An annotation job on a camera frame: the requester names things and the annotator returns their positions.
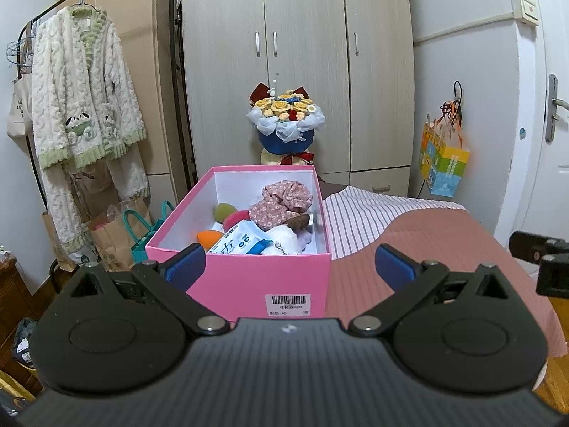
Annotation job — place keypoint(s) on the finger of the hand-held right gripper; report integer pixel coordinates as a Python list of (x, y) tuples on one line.
[(533, 244), (555, 275)]

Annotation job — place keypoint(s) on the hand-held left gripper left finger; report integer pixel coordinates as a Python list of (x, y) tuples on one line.
[(186, 264)]

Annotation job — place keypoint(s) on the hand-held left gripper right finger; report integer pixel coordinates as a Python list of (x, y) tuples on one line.
[(393, 267)]

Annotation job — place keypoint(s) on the orange makeup sponge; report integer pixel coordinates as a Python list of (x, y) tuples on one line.
[(208, 238)]

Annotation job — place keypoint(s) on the blue white tissue pack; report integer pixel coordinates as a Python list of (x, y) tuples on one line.
[(242, 240)]

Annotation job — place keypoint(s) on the red makeup sponge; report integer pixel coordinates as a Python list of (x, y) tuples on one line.
[(235, 222)]

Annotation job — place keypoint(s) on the green makeup sponge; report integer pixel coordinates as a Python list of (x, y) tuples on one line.
[(224, 211)]

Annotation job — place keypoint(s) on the pink cardboard box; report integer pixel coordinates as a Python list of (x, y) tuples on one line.
[(258, 280)]

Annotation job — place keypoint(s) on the purple plush toy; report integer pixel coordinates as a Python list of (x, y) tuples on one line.
[(306, 240)]

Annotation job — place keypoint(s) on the white brown plush toy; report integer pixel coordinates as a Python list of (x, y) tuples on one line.
[(284, 240)]

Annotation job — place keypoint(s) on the pink floral cloth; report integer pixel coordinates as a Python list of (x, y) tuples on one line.
[(280, 204)]

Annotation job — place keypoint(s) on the pink striped bed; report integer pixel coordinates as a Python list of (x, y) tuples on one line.
[(422, 240)]

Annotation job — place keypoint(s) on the teal gift bag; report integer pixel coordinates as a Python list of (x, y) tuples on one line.
[(142, 231)]

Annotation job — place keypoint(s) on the dark suitcase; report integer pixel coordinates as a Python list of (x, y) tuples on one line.
[(333, 186)]

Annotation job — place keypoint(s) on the colourful hanging gift bag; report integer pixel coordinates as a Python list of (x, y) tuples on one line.
[(444, 164)]

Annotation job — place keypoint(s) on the white fleece pants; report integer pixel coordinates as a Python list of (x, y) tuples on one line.
[(62, 213)]

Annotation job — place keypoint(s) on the cream round gift box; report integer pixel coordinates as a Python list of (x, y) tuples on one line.
[(273, 158)]

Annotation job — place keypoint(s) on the orange knotted charm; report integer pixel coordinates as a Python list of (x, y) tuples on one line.
[(452, 106)]

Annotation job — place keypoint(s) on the yellow flower bouquet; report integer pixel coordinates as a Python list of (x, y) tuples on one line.
[(284, 115)]

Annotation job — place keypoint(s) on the crumpled plastic bag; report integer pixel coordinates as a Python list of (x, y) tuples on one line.
[(24, 342)]

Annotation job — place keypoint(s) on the wooden nightstand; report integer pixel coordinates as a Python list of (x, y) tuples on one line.
[(9, 302)]

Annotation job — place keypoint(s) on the black clothes rack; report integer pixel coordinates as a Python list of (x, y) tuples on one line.
[(180, 75)]

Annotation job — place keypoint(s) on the white green fleece cardigan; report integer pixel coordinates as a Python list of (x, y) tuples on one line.
[(80, 84)]

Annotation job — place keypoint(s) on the white door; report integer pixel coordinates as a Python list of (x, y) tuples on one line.
[(553, 31)]

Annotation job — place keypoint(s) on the beige tote bag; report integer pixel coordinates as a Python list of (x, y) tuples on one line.
[(20, 106)]

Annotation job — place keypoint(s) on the grey three-door wardrobe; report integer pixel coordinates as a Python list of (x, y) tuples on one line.
[(311, 31)]

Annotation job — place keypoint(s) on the beige wooden wardrobe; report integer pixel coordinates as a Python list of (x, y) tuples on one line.
[(142, 18)]

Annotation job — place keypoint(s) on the beige wall box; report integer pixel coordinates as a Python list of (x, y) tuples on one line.
[(529, 9)]

